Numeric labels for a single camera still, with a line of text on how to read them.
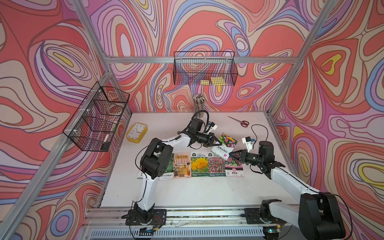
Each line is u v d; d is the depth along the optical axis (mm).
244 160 725
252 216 729
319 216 403
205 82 831
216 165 913
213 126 860
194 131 784
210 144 820
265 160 666
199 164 916
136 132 1046
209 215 751
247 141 784
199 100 1042
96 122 784
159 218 722
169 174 869
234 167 908
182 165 908
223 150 826
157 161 542
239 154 767
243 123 1118
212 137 819
